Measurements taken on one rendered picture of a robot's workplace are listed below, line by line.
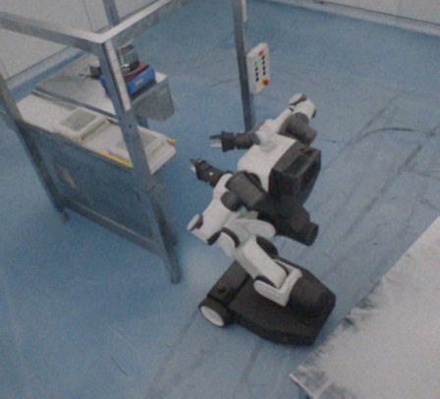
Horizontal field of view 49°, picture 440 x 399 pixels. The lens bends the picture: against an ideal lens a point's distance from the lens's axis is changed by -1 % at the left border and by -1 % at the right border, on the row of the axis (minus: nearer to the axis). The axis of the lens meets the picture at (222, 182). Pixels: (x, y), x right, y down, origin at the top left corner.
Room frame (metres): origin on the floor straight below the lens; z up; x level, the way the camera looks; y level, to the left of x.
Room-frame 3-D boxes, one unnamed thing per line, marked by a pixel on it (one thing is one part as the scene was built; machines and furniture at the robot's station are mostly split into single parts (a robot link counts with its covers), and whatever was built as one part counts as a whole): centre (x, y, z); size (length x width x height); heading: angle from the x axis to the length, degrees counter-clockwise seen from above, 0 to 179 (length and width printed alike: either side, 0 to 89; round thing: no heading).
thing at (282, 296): (1.58, -0.22, 0.28); 0.21 x 0.20 x 0.13; 48
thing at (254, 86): (2.64, -0.33, 1.00); 0.17 x 0.06 x 0.26; 138
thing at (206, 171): (1.73, 0.06, 1.00); 0.12 x 0.10 x 0.13; 40
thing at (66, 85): (2.26, 0.54, 1.28); 0.62 x 0.38 x 0.04; 48
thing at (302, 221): (1.53, -0.27, 0.81); 0.28 x 0.13 x 0.18; 48
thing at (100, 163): (2.52, 0.82, 0.80); 1.30 x 0.29 x 0.10; 48
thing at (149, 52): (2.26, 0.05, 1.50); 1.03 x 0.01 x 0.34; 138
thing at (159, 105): (2.23, 0.30, 1.17); 0.22 x 0.11 x 0.20; 48
